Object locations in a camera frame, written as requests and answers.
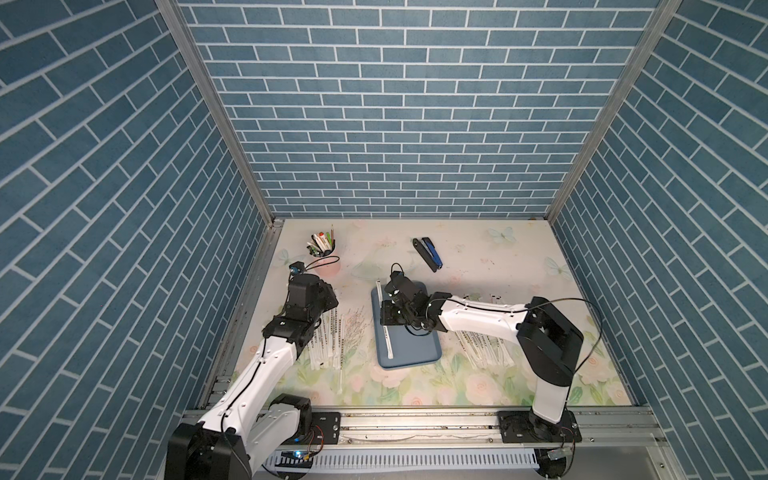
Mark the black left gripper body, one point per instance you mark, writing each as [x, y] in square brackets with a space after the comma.
[324, 300]

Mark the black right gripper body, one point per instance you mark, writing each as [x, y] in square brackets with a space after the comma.
[393, 315]

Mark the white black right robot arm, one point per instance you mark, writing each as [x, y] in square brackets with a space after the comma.
[550, 342]

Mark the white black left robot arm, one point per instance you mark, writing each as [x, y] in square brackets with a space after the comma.
[252, 384]

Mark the blue storage box tray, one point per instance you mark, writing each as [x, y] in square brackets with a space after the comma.
[398, 347]

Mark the white straws pile left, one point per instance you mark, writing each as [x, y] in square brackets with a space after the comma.
[336, 341]

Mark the white straws pile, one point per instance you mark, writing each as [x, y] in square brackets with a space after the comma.
[336, 341]
[484, 351]

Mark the white straws pile right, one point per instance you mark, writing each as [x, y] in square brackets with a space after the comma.
[484, 351]

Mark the pink pen cup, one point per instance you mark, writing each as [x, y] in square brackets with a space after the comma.
[326, 266]

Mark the pens in cup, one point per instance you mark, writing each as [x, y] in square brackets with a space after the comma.
[322, 244]

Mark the blue black stapler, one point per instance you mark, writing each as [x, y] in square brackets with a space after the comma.
[428, 252]

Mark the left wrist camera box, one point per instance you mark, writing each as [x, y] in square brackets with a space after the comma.
[297, 268]

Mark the white ribbed cable duct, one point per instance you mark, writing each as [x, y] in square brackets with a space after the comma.
[401, 460]

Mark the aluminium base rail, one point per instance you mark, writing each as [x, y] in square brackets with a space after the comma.
[466, 427]

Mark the aluminium corner post left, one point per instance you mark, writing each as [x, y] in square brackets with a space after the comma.
[175, 21]

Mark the aluminium corner post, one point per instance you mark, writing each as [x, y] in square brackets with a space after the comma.
[175, 21]
[658, 22]

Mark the aluminium corner post right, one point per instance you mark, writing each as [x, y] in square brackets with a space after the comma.
[658, 22]

